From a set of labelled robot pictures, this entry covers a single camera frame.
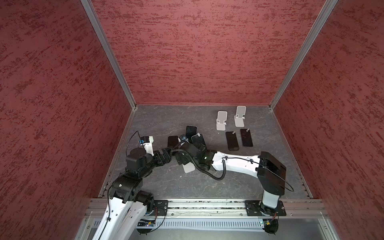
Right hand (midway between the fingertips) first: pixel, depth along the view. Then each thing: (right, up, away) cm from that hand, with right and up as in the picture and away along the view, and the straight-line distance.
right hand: (182, 154), depth 82 cm
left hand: (-7, +3, -10) cm, 12 cm away
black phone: (+4, +13, +9) cm, 16 cm away
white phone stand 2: (+40, +20, +26) cm, 52 cm away
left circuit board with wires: (-18, -32, -10) cm, 38 cm away
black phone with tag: (+9, +7, +3) cm, 12 cm away
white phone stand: (+26, +21, +21) cm, 40 cm away
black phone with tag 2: (+33, +4, +18) cm, 38 cm away
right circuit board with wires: (+45, -33, -11) cm, 57 cm away
